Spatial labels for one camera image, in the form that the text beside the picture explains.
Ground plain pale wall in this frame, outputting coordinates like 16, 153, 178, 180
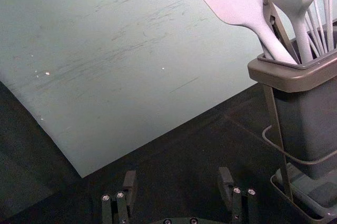
0, 0, 337, 179

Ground grey plastic utensil holder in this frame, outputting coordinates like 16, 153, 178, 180
247, 47, 337, 180

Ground white wire whisk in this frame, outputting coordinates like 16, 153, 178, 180
305, 0, 337, 55

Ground black rack with steel bars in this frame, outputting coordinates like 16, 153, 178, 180
262, 83, 337, 221

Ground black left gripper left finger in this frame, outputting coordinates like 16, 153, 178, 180
101, 170, 138, 224

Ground grey metal tongs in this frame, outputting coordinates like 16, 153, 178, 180
262, 0, 301, 64

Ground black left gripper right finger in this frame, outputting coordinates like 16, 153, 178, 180
217, 167, 259, 224

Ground black table cloth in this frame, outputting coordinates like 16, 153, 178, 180
0, 77, 337, 224

